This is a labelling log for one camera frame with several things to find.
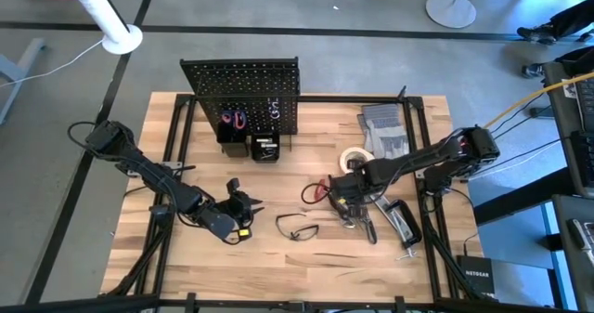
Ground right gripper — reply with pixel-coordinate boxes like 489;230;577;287
327;171;373;228

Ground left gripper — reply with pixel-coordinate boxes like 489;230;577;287
221;176;266;227

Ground clear safety glasses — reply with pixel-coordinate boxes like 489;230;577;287
275;212;321;242

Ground red blue handled pliers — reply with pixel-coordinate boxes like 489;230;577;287
220;110;248;132

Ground cream masking tape roll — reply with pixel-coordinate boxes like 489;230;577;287
339;150;372;175

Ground short black pegboard bin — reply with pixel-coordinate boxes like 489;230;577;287
250;132;281;164

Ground black C-clamp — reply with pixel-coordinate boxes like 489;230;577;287
388;199;424;262

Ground grey striped work glove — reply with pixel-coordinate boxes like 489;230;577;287
361;102;412;161
355;112;372;152

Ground black metal pegboard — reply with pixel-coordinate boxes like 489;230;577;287
179;56;301;137

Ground black Netgear box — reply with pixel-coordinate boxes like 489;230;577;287
456;254;497;296

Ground black desk crossbar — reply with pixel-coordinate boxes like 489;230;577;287
472;165;579;227

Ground grey desk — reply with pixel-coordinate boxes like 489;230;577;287
550;193;594;313
541;60;594;199

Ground round grey stand base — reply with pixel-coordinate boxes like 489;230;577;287
425;0;478;30

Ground black silver handset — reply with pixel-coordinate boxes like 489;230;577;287
566;217;594;254

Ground black keyboard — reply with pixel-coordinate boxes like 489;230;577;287
574;78;594;134
569;130;594;189

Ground white perforated pole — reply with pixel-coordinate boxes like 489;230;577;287
61;0;145;56

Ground grey metal desk leg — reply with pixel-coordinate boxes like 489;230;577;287
0;37;48;126

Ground person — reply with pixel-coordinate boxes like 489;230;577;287
515;0;594;80

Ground black-handled pliers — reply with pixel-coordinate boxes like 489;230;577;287
342;210;379;246

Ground thin black wire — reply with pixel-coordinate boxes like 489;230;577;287
300;181;329;207

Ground black metal table frame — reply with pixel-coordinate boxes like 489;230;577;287
97;91;500;313

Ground black cable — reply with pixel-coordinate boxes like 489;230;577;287
463;137;576;180
490;91;558;137

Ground yellow cable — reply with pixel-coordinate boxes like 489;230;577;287
482;70;594;130

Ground white cable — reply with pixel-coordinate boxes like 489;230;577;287
0;37;106;89

